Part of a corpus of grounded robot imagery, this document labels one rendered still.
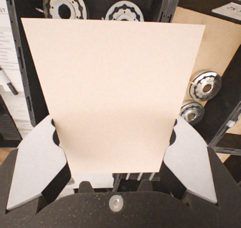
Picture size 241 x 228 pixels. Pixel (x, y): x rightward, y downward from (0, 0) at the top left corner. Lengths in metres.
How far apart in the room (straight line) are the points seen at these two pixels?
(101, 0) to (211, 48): 0.34
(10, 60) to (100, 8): 0.43
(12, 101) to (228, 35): 0.88
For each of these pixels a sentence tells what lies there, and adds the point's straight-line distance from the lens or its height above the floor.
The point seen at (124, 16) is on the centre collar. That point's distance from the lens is 0.35.
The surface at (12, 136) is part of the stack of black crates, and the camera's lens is 1.66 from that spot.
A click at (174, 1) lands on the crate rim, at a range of 0.31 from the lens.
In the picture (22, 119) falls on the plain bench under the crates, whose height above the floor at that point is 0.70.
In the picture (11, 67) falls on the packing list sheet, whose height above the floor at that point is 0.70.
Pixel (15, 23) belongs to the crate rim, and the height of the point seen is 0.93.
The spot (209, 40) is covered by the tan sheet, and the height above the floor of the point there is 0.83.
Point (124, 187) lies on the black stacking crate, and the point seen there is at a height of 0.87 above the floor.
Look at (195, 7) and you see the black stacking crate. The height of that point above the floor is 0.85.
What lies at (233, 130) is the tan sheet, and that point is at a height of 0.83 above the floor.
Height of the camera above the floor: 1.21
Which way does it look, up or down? 62 degrees down
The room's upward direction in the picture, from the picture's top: 175 degrees clockwise
